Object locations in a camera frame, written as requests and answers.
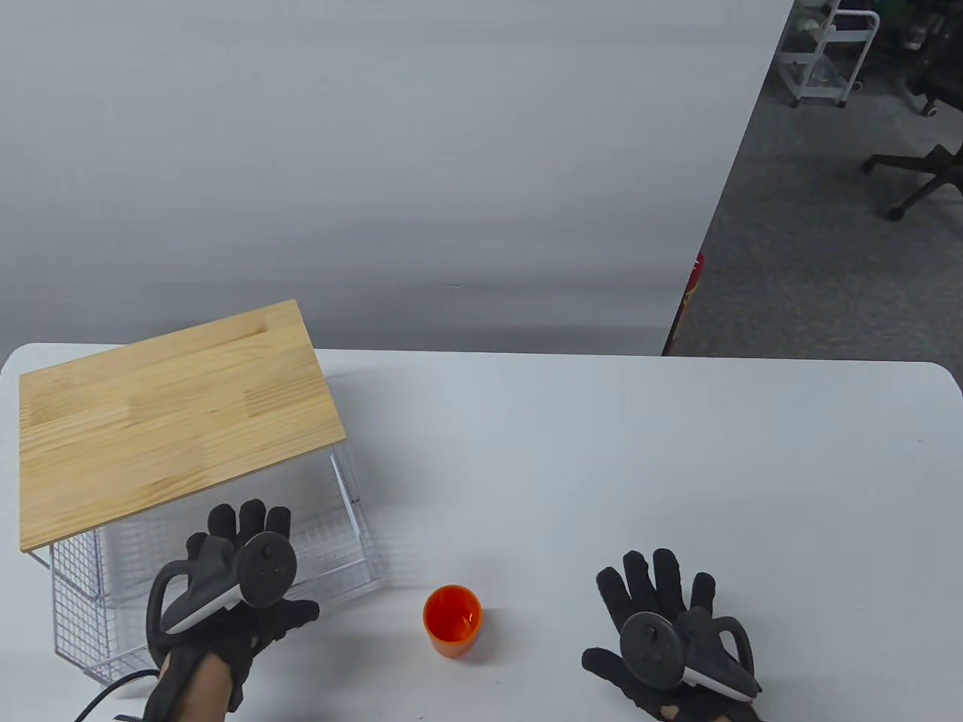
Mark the person's right hand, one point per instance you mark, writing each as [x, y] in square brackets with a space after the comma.
[651, 590]

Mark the person's left hand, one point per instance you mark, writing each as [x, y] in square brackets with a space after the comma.
[248, 526]

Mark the white mesh sliding drawer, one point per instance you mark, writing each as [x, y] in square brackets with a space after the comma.
[75, 602]

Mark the orange cup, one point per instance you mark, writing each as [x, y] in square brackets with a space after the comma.
[451, 628]

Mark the person's left forearm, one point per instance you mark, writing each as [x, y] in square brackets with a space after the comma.
[203, 688]

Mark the black white left controller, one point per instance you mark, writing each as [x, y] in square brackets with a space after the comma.
[263, 571]

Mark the black white controller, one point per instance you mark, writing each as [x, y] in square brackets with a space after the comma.
[263, 571]
[651, 650]

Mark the black white right controller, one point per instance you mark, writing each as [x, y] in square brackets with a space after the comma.
[651, 650]

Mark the red fire extinguisher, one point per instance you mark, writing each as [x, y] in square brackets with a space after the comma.
[698, 267]

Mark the black office chair base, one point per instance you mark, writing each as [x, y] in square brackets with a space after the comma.
[937, 162]

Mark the white utility cart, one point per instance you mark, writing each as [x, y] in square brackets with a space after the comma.
[816, 92]

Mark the black office chair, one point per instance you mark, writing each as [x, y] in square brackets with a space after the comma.
[944, 68]

